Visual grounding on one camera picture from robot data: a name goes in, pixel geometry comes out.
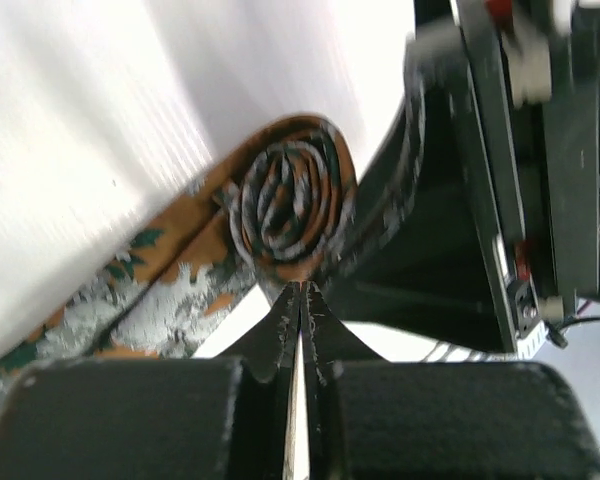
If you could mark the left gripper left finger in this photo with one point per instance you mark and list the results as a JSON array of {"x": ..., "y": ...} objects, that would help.
[{"x": 221, "y": 418}]

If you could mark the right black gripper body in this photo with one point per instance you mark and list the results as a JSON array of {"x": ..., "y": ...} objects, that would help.
[{"x": 537, "y": 93}]

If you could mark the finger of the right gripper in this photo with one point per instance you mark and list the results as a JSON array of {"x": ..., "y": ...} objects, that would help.
[{"x": 422, "y": 256}]

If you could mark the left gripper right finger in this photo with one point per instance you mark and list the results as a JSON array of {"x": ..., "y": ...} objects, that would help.
[{"x": 373, "y": 419}]

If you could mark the brown grey floral tie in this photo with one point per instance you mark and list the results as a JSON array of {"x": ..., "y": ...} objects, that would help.
[{"x": 275, "y": 210}]

